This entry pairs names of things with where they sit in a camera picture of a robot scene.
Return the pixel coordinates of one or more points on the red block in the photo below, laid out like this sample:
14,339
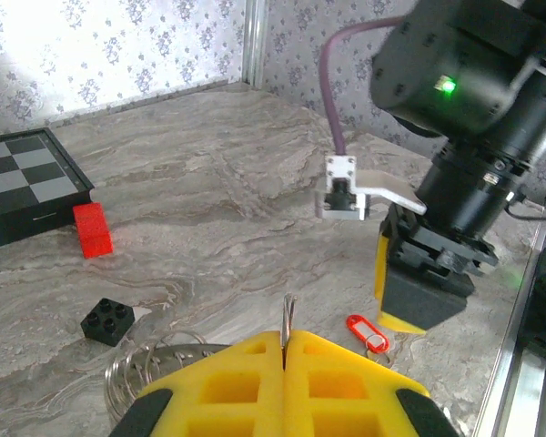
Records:
93,232

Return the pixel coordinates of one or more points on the black grey chessboard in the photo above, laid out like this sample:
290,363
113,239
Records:
23,182

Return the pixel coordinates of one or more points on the red key tag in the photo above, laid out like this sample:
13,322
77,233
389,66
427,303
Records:
364,325

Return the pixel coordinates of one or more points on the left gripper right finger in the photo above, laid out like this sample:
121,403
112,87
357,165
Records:
336,387

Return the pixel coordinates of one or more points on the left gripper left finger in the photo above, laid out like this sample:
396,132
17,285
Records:
236,387

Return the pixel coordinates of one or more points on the aluminium frame post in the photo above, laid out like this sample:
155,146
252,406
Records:
255,41

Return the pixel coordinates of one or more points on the black toy brick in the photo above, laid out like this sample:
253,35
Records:
107,323

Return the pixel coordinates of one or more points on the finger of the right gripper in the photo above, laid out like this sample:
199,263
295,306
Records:
423,296

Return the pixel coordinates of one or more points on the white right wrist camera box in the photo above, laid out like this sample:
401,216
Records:
341,182

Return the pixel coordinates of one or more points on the aluminium frame rail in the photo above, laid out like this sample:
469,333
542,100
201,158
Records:
505,364

